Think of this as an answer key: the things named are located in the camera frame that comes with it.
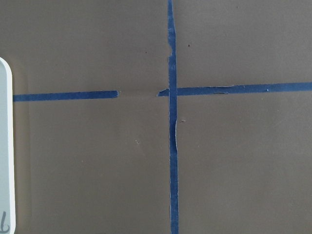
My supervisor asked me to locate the white bear tray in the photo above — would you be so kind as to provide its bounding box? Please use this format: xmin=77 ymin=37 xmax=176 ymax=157
xmin=0 ymin=58 xmax=16 ymax=234

